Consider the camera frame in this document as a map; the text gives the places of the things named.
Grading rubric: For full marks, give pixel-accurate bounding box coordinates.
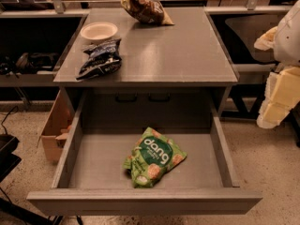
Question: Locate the black drawer handle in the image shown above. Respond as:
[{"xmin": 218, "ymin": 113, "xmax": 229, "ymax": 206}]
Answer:
[
  {"xmin": 148, "ymin": 93, "xmax": 171, "ymax": 102},
  {"xmin": 115, "ymin": 94, "xmax": 138, "ymax": 103}
]

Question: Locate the green rice chip bag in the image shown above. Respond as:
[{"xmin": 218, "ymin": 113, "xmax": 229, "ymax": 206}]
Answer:
[{"xmin": 123, "ymin": 127, "xmax": 188, "ymax": 188}]

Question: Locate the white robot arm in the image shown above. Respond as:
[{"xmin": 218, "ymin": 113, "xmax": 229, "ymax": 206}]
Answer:
[{"xmin": 254, "ymin": 1, "xmax": 300, "ymax": 128}]

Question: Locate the white paper bowl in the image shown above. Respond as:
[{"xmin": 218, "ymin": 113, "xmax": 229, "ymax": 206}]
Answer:
[{"xmin": 80, "ymin": 22, "xmax": 118, "ymax": 42}]

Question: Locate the grey cabinet counter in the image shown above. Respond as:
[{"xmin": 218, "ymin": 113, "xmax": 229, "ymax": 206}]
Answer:
[{"xmin": 54, "ymin": 7, "xmax": 237, "ymax": 112}]

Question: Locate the left side shelf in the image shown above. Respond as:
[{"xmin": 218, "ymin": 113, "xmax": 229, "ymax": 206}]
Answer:
[{"xmin": 0, "ymin": 11, "xmax": 86, "ymax": 87}]

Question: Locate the blue chip bag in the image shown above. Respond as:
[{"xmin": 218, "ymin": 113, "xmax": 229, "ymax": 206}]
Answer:
[{"xmin": 76, "ymin": 38, "xmax": 122, "ymax": 81}]

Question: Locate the black lower drawer handle right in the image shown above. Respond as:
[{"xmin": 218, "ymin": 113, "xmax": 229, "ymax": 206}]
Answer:
[{"xmin": 148, "ymin": 93, "xmax": 171, "ymax": 102}]

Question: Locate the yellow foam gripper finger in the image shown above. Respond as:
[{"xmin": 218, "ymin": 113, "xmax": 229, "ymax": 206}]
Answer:
[
  {"xmin": 254, "ymin": 26, "xmax": 278, "ymax": 51},
  {"xmin": 257, "ymin": 67, "xmax": 300, "ymax": 128}
]

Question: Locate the black lower drawer handle left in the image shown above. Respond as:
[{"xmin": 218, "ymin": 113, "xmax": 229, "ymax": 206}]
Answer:
[{"xmin": 115, "ymin": 94, "xmax": 138, "ymax": 103}]

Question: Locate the grey open top drawer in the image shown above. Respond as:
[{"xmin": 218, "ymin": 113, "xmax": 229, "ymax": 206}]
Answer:
[{"xmin": 27, "ymin": 89, "xmax": 262, "ymax": 216}]

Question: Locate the cardboard box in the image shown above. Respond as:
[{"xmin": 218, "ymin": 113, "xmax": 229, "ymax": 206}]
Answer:
[{"xmin": 40, "ymin": 91, "xmax": 74, "ymax": 162}]

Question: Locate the brown snack bag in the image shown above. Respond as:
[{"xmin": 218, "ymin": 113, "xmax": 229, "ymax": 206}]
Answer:
[{"xmin": 120, "ymin": 0, "xmax": 173, "ymax": 25}]

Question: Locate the black equipment on floor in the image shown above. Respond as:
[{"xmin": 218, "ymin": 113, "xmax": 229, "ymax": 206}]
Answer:
[{"xmin": 0, "ymin": 106, "xmax": 64, "ymax": 225}]

